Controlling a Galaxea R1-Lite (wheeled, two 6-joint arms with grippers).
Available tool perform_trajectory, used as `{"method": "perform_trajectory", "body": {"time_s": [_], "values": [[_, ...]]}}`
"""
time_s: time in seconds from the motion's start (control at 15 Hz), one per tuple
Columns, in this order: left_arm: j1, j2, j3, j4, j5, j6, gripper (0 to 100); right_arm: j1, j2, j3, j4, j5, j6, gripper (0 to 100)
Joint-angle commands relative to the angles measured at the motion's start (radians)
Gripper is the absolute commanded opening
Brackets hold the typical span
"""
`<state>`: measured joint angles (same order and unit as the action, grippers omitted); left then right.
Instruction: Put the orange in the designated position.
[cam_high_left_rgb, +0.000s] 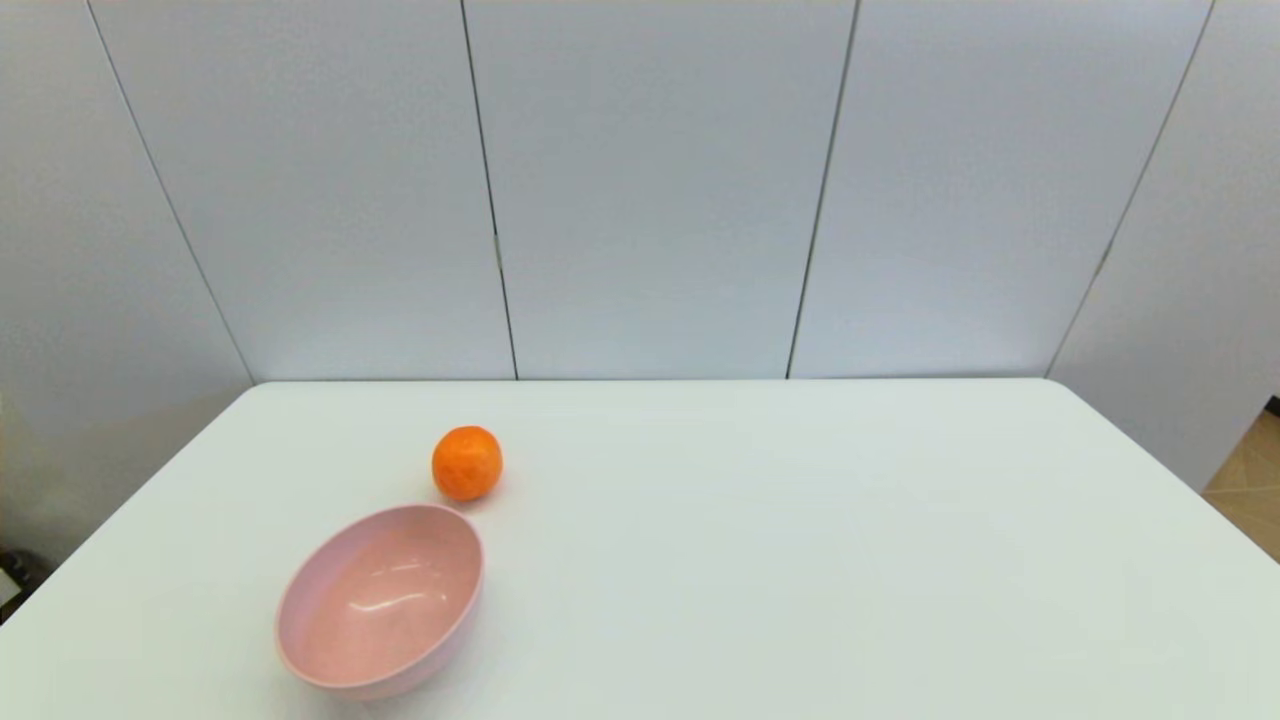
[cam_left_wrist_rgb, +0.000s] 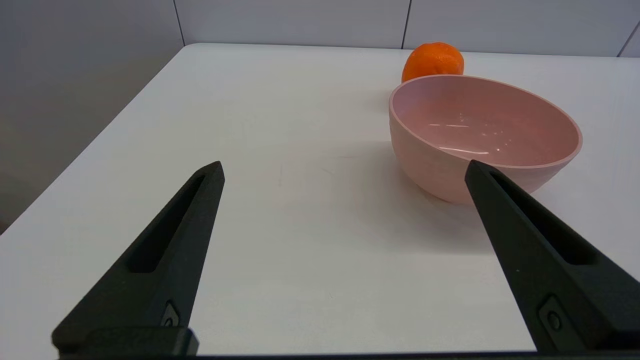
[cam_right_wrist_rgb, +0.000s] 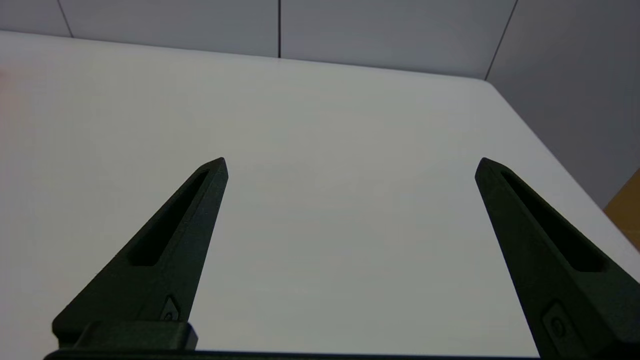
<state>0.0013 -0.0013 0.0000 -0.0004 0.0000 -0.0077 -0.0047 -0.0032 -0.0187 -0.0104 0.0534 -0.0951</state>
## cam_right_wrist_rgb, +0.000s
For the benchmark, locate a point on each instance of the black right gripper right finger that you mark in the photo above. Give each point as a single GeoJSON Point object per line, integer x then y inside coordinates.
{"type": "Point", "coordinates": [560, 290]}

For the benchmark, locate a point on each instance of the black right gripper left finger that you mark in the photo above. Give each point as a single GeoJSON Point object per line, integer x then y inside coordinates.
{"type": "Point", "coordinates": [165, 270]}

